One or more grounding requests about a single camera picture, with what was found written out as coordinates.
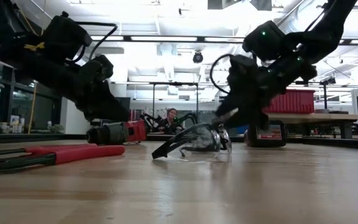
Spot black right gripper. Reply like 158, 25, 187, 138
214, 62, 318, 129

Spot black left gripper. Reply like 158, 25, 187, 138
72, 77, 131, 123

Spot clear black safety glasses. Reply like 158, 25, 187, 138
151, 123, 232, 162

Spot red black drill battery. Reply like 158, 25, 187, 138
244, 119, 287, 147

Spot person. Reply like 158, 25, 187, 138
157, 108, 183, 135

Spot red plastic bin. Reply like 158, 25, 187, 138
261, 88, 316, 114

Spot wooden work table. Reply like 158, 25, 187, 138
265, 112, 358, 140

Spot black overhead light bar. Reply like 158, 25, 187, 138
90, 34, 358, 46

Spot white bottles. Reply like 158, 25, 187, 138
9, 114, 26, 134

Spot red black cordless drill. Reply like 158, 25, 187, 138
85, 120, 147, 146

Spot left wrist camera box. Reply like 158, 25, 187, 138
87, 54, 114, 82

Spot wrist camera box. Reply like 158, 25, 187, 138
87, 54, 114, 82
228, 55, 259, 82

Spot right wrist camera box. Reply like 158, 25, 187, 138
228, 55, 259, 82

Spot red handled pliers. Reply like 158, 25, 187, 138
0, 143, 126, 175

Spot black ceiling camera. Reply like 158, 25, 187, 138
192, 50, 204, 65
320, 76, 337, 86

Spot yellow cable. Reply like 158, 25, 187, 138
19, 9, 45, 134

